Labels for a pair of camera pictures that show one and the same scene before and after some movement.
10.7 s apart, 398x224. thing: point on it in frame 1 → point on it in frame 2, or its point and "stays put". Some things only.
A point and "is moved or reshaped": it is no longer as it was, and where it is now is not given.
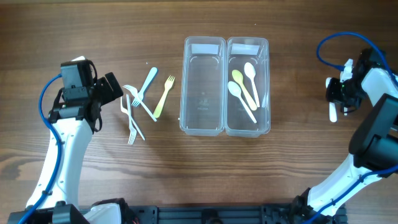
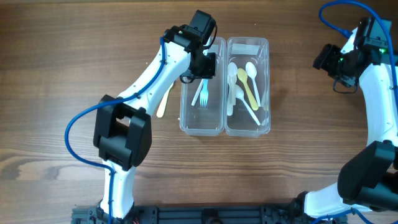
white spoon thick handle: x=235 y=89 stays put
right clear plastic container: x=247 y=86 stays put
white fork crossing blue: x=135 y=92 is moved or reshaped
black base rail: x=236 y=214 stays put
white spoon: x=250 y=73 stays put
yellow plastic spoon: x=237 y=76 is moved or reshaped
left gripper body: x=92 y=94 → x=207 y=66
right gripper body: x=351 y=95 → x=335 y=63
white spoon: x=333 y=112 → x=232 y=73
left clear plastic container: x=202 y=88 stays put
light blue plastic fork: x=140 y=93 is moved or reshaped
